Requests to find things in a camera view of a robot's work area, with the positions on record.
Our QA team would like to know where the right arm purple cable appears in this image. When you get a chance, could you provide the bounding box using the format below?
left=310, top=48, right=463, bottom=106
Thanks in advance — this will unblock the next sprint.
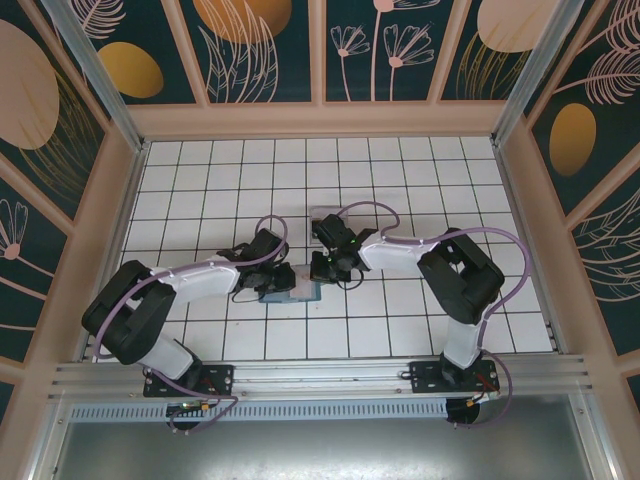
left=337, top=201, right=531, bottom=432

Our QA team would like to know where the right gripper thin black wire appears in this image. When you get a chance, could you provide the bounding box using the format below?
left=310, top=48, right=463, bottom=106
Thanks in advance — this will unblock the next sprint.
left=333, top=272, right=365, bottom=292

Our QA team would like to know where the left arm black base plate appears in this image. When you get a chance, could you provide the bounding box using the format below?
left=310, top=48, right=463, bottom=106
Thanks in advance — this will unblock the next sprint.
left=143, top=363, right=236, bottom=399

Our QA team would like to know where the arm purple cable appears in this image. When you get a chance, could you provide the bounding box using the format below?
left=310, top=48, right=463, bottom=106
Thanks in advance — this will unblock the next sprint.
left=92, top=214, right=292, bottom=437
left=337, top=201, right=531, bottom=432

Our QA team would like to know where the clear plastic box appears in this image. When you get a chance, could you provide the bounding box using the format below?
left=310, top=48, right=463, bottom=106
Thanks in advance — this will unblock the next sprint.
left=308, top=204, right=347, bottom=247

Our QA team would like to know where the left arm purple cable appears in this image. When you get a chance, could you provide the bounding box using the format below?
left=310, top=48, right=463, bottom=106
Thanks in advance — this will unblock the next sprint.
left=92, top=214, right=292, bottom=437

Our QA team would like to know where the aluminium corner post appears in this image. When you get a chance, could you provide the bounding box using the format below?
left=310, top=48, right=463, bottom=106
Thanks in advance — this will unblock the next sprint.
left=492, top=0, right=579, bottom=147
left=39, top=0, right=147, bottom=153

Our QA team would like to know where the slotted grey cable duct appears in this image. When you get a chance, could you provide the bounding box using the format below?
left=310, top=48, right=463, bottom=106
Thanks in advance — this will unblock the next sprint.
left=67, top=399, right=449, bottom=422

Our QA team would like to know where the teal leather card holder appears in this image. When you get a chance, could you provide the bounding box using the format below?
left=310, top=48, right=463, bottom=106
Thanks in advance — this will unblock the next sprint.
left=258, top=266, right=324, bottom=305

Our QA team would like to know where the aluminium frame rail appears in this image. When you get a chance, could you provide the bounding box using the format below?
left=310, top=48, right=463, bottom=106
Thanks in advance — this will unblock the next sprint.
left=47, top=352, right=599, bottom=401

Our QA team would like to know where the pale pink credit card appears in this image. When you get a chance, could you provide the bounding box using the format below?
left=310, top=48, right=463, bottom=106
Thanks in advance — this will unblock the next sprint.
left=293, top=265, right=317, bottom=297

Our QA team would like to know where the grey metal sheet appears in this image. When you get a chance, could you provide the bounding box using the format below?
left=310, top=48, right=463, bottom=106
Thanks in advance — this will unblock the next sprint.
left=29, top=394, right=619, bottom=480

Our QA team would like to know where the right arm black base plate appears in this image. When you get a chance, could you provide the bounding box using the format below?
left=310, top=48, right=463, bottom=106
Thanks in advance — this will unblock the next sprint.
left=408, top=360, right=501, bottom=396

